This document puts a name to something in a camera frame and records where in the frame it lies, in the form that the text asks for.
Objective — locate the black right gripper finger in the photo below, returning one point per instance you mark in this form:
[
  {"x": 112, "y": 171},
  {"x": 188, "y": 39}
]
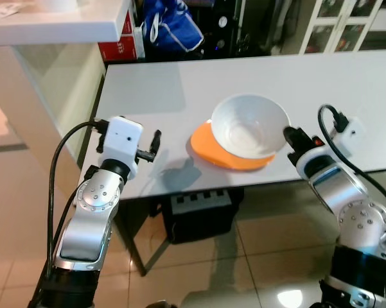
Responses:
[{"x": 291, "y": 136}]

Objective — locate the white bowl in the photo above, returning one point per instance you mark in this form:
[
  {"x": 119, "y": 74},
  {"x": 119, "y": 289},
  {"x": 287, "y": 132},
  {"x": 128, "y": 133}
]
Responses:
[{"x": 250, "y": 125}]

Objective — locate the orange plate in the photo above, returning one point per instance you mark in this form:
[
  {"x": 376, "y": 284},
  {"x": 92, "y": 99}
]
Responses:
[{"x": 209, "y": 149}]

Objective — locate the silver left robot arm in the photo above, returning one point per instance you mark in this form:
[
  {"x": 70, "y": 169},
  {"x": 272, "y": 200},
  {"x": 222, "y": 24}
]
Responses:
[{"x": 87, "y": 224}]

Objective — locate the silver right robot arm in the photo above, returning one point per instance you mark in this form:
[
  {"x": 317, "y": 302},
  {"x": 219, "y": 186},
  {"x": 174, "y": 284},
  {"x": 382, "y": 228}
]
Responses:
[{"x": 359, "y": 218}]

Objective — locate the white table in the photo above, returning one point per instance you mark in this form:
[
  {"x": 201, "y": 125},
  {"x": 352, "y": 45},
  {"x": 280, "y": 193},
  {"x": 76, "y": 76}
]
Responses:
[{"x": 180, "y": 83}]

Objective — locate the black box checkered top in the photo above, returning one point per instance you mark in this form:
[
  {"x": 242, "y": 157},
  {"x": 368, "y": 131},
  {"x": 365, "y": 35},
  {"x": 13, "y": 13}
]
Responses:
[{"x": 199, "y": 218}]

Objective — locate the red box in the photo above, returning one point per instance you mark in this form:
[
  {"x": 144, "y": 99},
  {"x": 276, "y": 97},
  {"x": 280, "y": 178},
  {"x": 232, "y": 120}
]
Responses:
[{"x": 121, "y": 50}]

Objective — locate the blue bag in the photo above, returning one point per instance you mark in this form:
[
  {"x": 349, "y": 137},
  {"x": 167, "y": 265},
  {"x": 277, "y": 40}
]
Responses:
[{"x": 173, "y": 29}]

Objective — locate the white glass door cabinet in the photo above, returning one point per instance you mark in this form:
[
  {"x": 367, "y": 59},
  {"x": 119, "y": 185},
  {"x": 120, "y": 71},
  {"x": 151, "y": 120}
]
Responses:
[{"x": 347, "y": 25}]

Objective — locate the black appliance with knobs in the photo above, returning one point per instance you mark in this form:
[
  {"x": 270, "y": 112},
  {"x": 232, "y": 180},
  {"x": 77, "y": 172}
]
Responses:
[{"x": 223, "y": 25}]

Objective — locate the white kitchen island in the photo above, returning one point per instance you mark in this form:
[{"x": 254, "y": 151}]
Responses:
[{"x": 51, "y": 29}]

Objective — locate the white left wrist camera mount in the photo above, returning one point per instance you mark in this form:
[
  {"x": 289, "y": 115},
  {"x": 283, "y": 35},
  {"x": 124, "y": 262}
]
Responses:
[{"x": 122, "y": 141}]

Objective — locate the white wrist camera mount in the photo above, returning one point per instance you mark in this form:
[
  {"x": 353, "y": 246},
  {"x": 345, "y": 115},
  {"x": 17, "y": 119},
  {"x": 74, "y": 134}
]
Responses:
[
  {"x": 350, "y": 136},
  {"x": 122, "y": 141}
]

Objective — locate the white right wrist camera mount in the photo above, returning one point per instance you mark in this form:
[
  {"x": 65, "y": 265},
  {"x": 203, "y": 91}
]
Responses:
[{"x": 350, "y": 136}]

